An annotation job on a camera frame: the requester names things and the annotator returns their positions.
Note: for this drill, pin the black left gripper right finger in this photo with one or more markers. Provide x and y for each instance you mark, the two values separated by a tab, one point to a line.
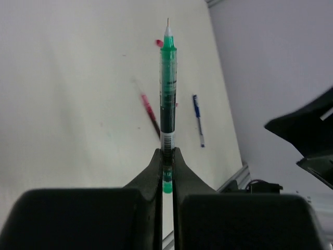
207	219

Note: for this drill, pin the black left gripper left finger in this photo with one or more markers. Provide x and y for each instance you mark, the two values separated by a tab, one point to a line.
90	218

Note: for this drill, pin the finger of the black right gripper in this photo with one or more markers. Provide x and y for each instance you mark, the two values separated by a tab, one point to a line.
305	129
320	167

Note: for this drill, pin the red gel pen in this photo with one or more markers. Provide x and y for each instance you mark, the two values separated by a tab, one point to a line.
148	108

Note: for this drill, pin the blue ballpoint pen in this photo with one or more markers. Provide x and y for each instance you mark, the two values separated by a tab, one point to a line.
197	113

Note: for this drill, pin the green gel pen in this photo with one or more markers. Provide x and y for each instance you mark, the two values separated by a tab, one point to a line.
168	84

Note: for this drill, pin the pink marker cap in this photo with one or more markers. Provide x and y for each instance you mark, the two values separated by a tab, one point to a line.
159	43

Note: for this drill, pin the aluminium mounting rail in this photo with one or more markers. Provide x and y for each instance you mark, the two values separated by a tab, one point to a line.
238	181

